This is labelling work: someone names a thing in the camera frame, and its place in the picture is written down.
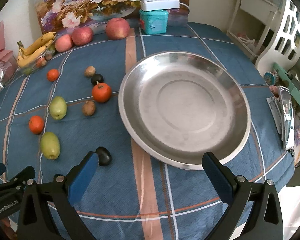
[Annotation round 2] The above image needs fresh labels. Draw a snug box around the green mango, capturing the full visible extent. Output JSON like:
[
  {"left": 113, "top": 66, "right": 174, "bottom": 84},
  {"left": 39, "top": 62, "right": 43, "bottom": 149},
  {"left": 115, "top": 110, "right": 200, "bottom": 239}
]
[
  {"left": 49, "top": 96, "right": 67, "bottom": 120},
  {"left": 40, "top": 132, "right": 61, "bottom": 160}
]

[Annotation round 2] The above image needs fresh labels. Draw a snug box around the black avocado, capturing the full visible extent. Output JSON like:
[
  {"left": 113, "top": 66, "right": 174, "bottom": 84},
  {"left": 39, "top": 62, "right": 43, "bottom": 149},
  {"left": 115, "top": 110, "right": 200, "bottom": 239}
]
[
  {"left": 95, "top": 146, "right": 112, "bottom": 166},
  {"left": 91, "top": 73, "right": 104, "bottom": 86}
]

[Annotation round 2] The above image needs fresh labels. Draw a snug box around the small orange tangerine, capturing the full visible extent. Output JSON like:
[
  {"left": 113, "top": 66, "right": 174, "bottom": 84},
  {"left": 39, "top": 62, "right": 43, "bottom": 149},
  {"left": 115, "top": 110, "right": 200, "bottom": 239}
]
[{"left": 46, "top": 69, "right": 59, "bottom": 82}]

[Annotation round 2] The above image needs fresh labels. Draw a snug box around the brown kiwi near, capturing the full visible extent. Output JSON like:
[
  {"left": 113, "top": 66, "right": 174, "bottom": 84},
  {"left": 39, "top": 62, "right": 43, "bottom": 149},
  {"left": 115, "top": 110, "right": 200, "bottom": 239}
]
[{"left": 82, "top": 100, "right": 96, "bottom": 116}]

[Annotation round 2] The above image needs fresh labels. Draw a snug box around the brown kiwi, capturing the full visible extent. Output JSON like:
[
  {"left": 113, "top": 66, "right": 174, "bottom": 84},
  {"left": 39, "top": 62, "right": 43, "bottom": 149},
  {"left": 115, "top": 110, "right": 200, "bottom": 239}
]
[
  {"left": 82, "top": 100, "right": 96, "bottom": 116},
  {"left": 84, "top": 66, "right": 96, "bottom": 77}
]

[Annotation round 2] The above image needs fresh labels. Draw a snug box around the clear plastic fruit tray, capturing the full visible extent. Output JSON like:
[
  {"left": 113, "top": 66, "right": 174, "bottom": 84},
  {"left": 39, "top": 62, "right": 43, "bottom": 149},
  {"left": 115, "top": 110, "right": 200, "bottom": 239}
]
[{"left": 17, "top": 43, "right": 56, "bottom": 75}]

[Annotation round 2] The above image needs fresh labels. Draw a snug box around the pink flower bouquet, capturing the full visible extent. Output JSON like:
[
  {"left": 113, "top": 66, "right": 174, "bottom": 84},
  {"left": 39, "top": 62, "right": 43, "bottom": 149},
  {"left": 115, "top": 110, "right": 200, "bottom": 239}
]
[{"left": 0, "top": 21, "right": 18, "bottom": 88}]

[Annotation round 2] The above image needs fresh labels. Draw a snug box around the large orange persimmon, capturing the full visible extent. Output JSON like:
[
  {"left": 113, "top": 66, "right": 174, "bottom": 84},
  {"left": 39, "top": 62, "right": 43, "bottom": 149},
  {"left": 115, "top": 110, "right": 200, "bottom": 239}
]
[{"left": 91, "top": 82, "right": 111, "bottom": 103}]

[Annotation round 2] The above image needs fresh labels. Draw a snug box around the brown kiwi far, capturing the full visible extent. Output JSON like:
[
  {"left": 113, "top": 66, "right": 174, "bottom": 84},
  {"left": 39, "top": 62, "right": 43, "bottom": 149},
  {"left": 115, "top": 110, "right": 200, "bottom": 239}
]
[{"left": 84, "top": 66, "right": 96, "bottom": 77}]

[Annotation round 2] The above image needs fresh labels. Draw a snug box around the banana bunch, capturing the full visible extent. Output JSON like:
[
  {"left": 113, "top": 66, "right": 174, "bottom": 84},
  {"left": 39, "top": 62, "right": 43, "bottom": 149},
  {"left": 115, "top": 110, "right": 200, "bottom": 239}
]
[{"left": 17, "top": 32, "right": 56, "bottom": 68}]

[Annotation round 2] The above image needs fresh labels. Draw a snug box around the stack of magazines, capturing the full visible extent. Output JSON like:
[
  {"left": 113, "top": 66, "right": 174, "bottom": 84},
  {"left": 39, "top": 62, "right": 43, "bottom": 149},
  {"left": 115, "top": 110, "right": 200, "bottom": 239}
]
[{"left": 266, "top": 85, "right": 300, "bottom": 157}]

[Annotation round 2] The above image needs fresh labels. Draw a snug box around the pink apple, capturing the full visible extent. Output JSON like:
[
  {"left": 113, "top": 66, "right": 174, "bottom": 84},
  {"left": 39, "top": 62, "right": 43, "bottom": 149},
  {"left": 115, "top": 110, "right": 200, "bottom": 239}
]
[{"left": 55, "top": 34, "right": 74, "bottom": 53}]

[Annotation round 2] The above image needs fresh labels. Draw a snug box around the middle red apple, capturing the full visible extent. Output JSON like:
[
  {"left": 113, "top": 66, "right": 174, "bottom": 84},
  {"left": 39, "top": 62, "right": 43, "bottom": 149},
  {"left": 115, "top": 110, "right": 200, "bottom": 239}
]
[{"left": 72, "top": 27, "right": 94, "bottom": 46}]

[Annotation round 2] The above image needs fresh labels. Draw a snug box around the large steel bowl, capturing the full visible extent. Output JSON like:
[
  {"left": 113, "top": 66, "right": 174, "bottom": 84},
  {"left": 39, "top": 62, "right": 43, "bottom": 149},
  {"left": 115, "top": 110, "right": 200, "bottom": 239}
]
[{"left": 118, "top": 51, "right": 251, "bottom": 171}]

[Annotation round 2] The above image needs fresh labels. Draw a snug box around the large red apple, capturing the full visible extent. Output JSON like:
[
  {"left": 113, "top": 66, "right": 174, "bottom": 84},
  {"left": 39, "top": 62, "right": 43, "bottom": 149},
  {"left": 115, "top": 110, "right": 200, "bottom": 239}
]
[{"left": 106, "top": 18, "right": 130, "bottom": 40}]

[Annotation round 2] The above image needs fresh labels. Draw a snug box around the floral painting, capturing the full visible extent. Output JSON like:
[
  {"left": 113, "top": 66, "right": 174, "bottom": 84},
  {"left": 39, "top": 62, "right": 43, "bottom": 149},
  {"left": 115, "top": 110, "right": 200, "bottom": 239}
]
[{"left": 31, "top": 0, "right": 191, "bottom": 35}]

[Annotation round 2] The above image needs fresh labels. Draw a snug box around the white chair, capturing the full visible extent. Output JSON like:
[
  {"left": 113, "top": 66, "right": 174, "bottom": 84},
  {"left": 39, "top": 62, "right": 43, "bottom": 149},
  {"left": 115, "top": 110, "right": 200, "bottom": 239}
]
[{"left": 256, "top": 0, "right": 300, "bottom": 75}]

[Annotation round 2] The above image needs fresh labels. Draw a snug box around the teal plastic box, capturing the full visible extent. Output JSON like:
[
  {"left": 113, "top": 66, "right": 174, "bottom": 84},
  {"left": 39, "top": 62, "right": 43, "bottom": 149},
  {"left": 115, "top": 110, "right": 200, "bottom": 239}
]
[{"left": 139, "top": 10, "right": 169, "bottom": 35}]

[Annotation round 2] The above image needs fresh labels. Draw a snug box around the white shelf unit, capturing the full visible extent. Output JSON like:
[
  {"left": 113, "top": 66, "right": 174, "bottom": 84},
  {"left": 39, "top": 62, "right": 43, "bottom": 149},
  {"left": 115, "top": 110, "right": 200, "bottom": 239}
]
[{"left": 226, "top": 0, "right": 281, "bottom": 62}]

